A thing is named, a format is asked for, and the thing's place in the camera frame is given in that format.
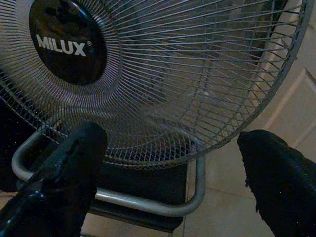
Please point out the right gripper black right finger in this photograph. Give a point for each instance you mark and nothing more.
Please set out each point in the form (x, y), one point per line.
(279, 177)

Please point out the white panel door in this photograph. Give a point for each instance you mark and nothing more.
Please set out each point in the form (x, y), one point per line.
(296, 111)

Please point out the grey metal tube fan stand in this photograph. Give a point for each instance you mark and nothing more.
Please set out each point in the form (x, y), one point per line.
(200, 177)

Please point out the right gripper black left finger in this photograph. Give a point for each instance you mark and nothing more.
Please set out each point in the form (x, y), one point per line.
(64, 172)

